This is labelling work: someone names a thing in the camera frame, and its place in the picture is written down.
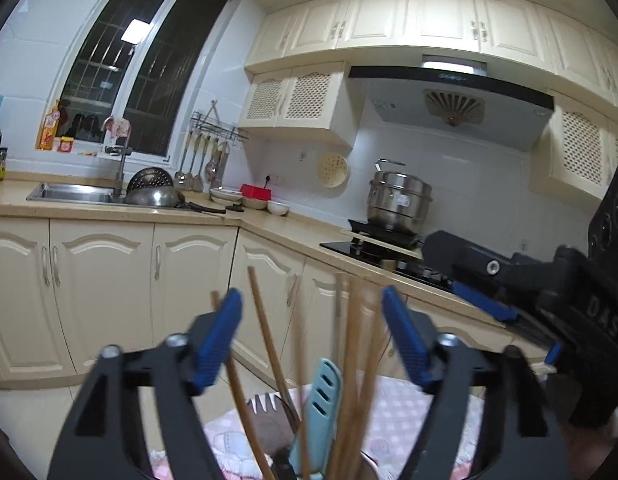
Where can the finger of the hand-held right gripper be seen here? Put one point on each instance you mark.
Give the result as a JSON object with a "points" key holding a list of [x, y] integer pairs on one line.
{"points": [[469, 260], [531, 332]]}

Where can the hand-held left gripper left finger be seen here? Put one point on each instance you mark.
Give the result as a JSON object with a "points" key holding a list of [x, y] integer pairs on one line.
{"points": [[219, 340]]}

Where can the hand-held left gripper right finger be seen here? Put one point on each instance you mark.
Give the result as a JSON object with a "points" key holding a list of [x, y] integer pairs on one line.
{"points": [[409, 340]]}

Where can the teal knife with sheath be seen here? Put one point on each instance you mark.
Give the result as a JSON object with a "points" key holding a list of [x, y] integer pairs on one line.
{"points": [[321, 410]]}

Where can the wooden chopstick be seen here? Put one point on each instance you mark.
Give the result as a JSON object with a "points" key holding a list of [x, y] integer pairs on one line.
{"points": [[269, 340], [301, 360], [244, 420]]}

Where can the pink checked cake-print mat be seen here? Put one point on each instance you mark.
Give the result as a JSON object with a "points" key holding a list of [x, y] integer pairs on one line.
{"points": [[399, 425]]}

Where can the steel stock pot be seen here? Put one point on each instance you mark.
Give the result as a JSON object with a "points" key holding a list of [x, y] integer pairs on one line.
{"points": [[399, 200]]}

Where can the black gas stove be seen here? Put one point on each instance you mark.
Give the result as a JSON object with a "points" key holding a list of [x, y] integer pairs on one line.
{"points": [[369, 250]]}

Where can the black kitchen knife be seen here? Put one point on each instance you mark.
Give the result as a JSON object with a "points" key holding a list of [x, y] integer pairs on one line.
{"points": [[204, 207]]}

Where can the steel bowl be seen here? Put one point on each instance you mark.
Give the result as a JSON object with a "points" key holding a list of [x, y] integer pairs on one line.
{"points": [[156, 197]]}

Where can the range hood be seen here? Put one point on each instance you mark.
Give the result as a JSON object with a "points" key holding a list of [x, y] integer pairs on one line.
{"points": [[454, 105]]}

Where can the round bamboo trivet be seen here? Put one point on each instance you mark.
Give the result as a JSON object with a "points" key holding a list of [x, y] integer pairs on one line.
{"points": [[333, 169]]}

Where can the steel colander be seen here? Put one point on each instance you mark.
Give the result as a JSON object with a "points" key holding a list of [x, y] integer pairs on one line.
{"points": [[149, 180]]}

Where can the steel faucet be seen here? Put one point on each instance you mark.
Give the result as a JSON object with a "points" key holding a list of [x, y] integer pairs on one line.
{"points": [[120, 160]]}

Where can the steel sink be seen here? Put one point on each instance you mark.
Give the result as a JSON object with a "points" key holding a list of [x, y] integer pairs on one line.
{"points": [[69, 192]]}

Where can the yellow bottle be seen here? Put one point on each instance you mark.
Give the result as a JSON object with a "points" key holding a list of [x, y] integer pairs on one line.
{"points": [[49, 127]]}

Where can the kitchen window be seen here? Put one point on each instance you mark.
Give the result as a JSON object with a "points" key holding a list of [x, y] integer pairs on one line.
{"points": [[154, 60]]}

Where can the wall outlet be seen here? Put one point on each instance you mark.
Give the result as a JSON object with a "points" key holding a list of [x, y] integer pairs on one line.
{"points": [[272, 179]]}

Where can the wall rack with ladles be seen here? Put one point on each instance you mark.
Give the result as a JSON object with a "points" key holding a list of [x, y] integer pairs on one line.
{"points": [[209, 160]]}

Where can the cream wall cabinets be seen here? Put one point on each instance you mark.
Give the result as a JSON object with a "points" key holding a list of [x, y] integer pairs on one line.
{"points": [[389, 20]]}

